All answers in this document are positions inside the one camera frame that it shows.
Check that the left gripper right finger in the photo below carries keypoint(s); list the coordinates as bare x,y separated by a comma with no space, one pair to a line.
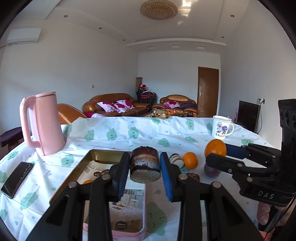
179,187

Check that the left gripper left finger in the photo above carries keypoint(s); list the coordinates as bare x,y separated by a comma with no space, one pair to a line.
105,189

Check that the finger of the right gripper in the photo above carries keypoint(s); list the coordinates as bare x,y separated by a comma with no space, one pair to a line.
239,171
265,156

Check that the large orange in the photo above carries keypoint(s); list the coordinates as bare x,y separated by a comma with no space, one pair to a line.
215,147

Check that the layered cake roll slice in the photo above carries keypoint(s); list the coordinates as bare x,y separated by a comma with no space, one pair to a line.
144,165

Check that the hand holding right gripper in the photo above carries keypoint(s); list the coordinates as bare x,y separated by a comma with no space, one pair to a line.
263,214

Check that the dark chocolate muffin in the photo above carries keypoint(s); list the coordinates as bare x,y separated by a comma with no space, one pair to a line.
194,176

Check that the small orange in tin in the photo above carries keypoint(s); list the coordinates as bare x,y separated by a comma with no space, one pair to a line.
87,182

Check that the printed paper in tin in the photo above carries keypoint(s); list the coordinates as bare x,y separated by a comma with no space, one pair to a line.
126,215

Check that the pink metal tin box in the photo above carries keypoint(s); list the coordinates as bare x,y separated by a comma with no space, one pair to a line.
68,215

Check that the cream cake roll piece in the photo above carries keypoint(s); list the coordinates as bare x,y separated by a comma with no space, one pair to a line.
177,160

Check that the black television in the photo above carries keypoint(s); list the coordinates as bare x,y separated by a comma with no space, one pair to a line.
248,115

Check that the white cartoon mug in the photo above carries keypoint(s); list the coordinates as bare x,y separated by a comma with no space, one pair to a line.
222,127

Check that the coffee table with items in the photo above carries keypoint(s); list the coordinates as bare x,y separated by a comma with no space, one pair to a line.
167,113

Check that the pink floral cushion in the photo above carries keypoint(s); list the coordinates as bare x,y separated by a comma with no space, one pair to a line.
108,107
123,106

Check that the brown leather sofa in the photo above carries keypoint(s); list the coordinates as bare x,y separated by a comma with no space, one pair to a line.
92,107

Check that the brown leather armchair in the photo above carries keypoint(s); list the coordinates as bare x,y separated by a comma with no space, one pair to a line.
185,103

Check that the brown leather chair back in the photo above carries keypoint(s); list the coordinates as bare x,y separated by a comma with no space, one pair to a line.
68,114

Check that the pink electric kettle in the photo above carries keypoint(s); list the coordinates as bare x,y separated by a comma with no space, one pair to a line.
40,123

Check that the armchair floral cushion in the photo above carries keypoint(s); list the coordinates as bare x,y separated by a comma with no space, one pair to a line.
171,104

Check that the brown wooden door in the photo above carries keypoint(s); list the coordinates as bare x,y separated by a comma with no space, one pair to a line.
208,89

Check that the black smartphone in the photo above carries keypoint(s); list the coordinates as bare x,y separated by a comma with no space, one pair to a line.
13,182

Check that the black stacked chairs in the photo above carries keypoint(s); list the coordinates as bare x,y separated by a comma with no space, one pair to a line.
144,95

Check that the dark stool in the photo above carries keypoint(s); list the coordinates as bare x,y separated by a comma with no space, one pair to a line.
11,138

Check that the round ceiling lamp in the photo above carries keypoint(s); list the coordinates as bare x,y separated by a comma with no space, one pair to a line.
159,10

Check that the white wall air conditioner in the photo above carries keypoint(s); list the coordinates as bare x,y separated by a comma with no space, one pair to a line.
23,36

